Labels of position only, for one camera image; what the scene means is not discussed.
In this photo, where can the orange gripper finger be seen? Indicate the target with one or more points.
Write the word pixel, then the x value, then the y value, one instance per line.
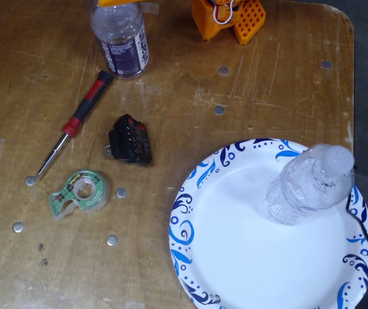
pixel 116 2

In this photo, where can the clear bottle purple label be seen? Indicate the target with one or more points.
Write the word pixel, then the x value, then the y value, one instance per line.
pixel 123 51

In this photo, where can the clear water bottle white cap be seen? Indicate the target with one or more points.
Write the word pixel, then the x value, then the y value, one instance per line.
pixel 299 193

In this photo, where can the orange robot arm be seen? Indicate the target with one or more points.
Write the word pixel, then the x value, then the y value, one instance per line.
pixel 209 19

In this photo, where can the blue patterned paper plate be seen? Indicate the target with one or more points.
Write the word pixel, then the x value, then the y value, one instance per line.
pixel 235 241

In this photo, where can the red black screwdriver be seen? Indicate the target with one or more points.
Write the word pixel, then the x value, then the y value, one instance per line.
pixel 86 99

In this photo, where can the round metal table disc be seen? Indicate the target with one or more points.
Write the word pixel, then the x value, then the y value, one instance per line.
pixel 224 71
pixel 326 64
pixel 219 110
pixel 18 227
pixel 29 180
pixel 112 240
pixel 121 192

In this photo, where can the black power adapter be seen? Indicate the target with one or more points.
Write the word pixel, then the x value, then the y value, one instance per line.
pixel 132 141

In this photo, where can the green tape dispenser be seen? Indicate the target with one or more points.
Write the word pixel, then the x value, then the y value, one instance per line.
pixel 71 181

